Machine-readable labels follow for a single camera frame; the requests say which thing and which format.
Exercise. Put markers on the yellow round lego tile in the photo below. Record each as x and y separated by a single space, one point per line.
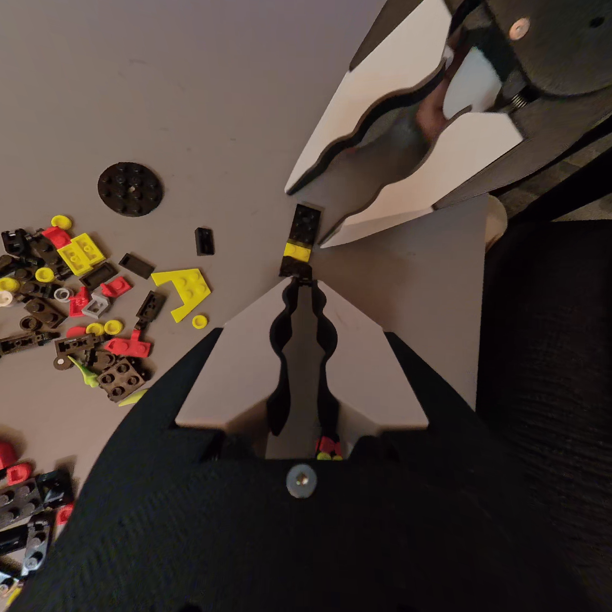
200 321

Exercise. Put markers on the small black lego plate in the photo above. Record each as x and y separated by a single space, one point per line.
204 240

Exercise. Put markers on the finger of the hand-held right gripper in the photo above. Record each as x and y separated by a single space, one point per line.
468 158
382 62

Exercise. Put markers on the black yellow lego assembly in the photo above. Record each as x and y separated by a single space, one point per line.
306 222

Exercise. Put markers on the black round lego plate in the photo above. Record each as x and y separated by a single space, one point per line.
130 189

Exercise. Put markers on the pile of loose lego pieces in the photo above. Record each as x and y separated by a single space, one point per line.
79 253

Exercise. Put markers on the person's dark knit clothing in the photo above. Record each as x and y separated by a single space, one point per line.
550 382

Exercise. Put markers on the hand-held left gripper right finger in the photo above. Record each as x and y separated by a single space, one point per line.
373 377

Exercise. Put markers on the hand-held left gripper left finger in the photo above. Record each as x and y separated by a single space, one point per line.
229 377

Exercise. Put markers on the black lego tile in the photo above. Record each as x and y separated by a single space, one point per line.
136 265

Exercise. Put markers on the person's pale shoe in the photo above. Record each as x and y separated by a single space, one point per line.
495 220

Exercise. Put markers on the yellow wedge lego plate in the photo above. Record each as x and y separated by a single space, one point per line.
184 289

